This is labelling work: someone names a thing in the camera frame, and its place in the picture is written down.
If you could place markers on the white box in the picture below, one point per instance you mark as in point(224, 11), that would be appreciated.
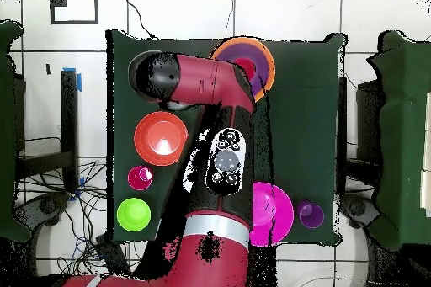
point(427, 192)

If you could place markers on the pink bowl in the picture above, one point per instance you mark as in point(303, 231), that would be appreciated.
point(272, 214)

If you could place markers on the blue tape strip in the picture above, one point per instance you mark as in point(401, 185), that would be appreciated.
point(79, 83)

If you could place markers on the purple cup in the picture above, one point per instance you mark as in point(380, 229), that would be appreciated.
point(311, 216)

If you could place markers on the red cup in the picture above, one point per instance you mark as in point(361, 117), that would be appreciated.
point(247, 66)

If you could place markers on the black wheeled base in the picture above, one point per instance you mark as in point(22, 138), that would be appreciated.
point(48, 206)
point(357, 208)

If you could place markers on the green cloth side table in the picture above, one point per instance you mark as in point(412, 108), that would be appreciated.
point(404, 132)
point(6, 132)

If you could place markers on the purple bowl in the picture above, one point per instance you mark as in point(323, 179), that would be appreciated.
point(259, 54)

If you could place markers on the crimson cup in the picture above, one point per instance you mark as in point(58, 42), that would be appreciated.
point(136, 179)

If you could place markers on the orange bowl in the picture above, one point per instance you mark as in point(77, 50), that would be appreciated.
point(242, 40)

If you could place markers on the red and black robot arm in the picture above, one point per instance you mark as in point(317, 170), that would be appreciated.
point(208, 78)

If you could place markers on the black stand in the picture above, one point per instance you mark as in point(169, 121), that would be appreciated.
point(69, 115)
point(368, 115)

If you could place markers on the dark green tablecloth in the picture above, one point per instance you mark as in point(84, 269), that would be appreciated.
point(303, 149)

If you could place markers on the red-orange bowl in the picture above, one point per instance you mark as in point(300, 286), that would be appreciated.
point(148, 139)

